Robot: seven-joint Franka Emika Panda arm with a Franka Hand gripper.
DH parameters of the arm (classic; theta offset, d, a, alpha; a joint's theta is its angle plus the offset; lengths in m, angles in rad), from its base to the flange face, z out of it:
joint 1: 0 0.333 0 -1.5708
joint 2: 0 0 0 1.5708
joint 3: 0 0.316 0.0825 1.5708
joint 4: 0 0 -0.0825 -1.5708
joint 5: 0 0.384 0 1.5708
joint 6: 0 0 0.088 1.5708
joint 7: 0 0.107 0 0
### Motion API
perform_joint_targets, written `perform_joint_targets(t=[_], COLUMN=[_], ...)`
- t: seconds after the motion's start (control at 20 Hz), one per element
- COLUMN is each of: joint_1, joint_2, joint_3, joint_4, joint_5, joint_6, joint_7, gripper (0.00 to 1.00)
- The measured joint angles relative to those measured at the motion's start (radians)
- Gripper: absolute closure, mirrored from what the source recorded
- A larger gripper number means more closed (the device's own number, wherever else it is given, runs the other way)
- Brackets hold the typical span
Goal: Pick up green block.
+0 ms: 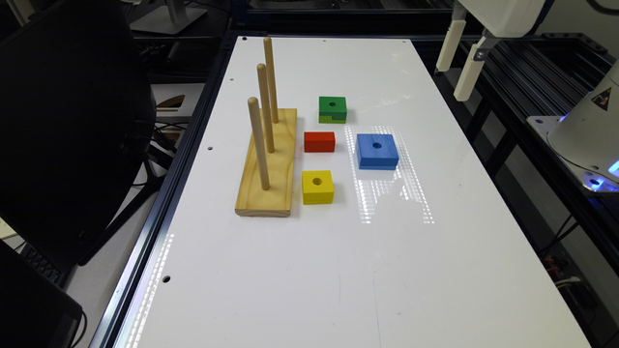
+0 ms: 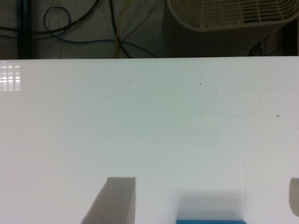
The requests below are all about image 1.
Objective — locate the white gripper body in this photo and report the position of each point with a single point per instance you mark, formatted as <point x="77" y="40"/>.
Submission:
<point x="505" y="18"/>

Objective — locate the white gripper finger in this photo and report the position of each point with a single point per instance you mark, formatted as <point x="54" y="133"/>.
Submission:
<point x="473" y="67"/>
<point x="452" y="38"/>

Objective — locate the green wooden block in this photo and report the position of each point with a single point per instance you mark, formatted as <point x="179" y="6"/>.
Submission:
<point x="332" y="110"/>

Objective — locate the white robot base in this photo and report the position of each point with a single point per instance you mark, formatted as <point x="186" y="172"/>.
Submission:
<point x="586" y="138"/>

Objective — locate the blue wooden block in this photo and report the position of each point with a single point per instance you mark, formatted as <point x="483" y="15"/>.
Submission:
<point x="377" y="151"/>

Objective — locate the red wooden block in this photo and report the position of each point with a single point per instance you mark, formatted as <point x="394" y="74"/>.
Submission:
<point x="319" y="142"/>

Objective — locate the yellow wooden block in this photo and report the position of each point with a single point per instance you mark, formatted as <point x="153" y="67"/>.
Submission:
<point x="317" y="187"/>

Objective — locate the far wooden peg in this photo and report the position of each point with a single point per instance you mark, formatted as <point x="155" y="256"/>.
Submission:
<point x="271" y="80"/>

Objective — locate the wooden peg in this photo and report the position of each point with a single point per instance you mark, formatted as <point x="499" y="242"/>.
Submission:
<point x="271" y="80"/>
<point x="266" y="109"/>
<point x="259" y="143"/>

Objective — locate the middle wooden peg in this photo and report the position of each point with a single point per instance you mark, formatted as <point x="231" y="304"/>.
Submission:
<point x="266" y="109"/>

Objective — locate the near wooden peg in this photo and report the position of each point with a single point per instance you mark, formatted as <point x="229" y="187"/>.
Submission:
<point x="259" y="143"/>

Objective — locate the wooden peg base board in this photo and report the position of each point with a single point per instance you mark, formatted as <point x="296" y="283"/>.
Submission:
<point x="252" y="199"/>

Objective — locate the monitor stand base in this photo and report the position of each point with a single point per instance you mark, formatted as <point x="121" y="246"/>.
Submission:
<point x="171" y="18"/>

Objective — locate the black laptop corner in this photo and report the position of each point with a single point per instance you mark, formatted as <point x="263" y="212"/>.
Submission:
<point x="35" y="313"/>

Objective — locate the black aluminium frame rack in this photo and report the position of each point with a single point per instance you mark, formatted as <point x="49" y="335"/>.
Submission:
<point x="537" y="77"/>

